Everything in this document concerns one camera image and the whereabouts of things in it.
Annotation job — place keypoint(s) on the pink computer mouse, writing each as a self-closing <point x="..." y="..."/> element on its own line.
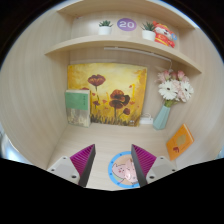
<point x="129" y="171"/>

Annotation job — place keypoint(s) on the pale teal faceted vase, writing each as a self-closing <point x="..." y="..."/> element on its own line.
<point x="161" y="118"/>

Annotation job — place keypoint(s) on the green covered book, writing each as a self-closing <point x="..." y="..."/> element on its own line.
<point x="77" y="106"/>

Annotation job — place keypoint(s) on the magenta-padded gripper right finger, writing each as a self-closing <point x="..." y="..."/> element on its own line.
<point x="144" y="160"/>

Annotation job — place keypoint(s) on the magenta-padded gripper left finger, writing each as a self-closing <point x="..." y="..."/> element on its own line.
<point x="83" y="160"/>

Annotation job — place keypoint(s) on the wooden shelf with ornaments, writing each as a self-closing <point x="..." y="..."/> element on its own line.
<point x="126" y="41"/>

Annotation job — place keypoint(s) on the white charger block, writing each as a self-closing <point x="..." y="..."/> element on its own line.
<point x="146" y="120"/>

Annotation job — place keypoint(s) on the yellow poppy flower painting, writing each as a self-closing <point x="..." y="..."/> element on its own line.
<point x="113" y="86"/>

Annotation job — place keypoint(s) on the round blue-rimmed cartoon mouse pad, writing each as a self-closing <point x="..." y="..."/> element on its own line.
<point x="115" y="173"/>

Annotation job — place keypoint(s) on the orange covered book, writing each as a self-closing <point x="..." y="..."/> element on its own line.
<point x="180" y="141"/>

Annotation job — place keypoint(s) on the white light bar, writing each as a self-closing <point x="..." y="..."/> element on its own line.
<point x="140" y="51"/>

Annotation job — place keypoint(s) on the pink and white flower bouquet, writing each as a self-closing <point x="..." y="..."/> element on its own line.
<point x="173" y="88"/>

